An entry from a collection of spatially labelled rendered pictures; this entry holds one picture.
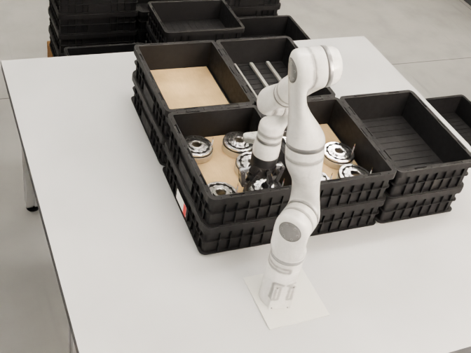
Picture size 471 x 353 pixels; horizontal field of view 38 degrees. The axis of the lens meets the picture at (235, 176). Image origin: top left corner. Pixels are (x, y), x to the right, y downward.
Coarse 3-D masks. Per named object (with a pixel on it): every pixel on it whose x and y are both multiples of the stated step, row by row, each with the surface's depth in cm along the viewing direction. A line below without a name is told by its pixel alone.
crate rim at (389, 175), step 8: (352, 120) 223; (360, 128) 220; (368, 136) 217; (376, 152) 212; (384, 160) 209; (392, 168) 207; (352, 176) 200; (360, 176) 201; (368, 176) 202; (376, 176) 203; (384, 176) 204; (392, 176) 206; (320, 184) 196; (328, 184) 197; (336, 184) 198; (344, 184) 200; (352, 184) 201
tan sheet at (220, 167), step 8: (216, 136) 222; (216, 144) 218; (216, 152) 215; (216, 160) 212; (224, 160) 213; (232, 160) 214; (200, 168) 208; (208, 168) 209; (216, 168) 210; (224, 168) 210; (232, 168) 211; (208, 176) 206; (216, 176) 207; (224, 176) 207; (232, 176) 208; (232, 184) 205; (240, 192) 203
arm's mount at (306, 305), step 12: (252, 276) 196; (300, 276) 199; (252, 288) 192; (300, 288) 195; (312, 288) 196; (300, 300) 192; (312, 300) 192; (264, 312) 186; (276, 312) 187; (288, 312) 188; (300, 312) 188; (312, 312) 189; (324, 312) 190; (276, 324) 184; (288, 324) 185
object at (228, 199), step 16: (176, 112) 211; (192, 112) 212; (208, 112) 214; (256, 112) 219; (176, 128) 205; (192, 160) 195; (208, 192) 186; (256, 192) 189; (272, 192) 190; (288, 192) 193
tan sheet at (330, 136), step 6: (324, 126) 235; (324, 132) 232; (330, 132) 233; (330, 138) 231; (336, 138) 231; (354, 162) 222; (324, 168) 218; (330, 168) 218; (330, 174) 216; (336, 174) 216
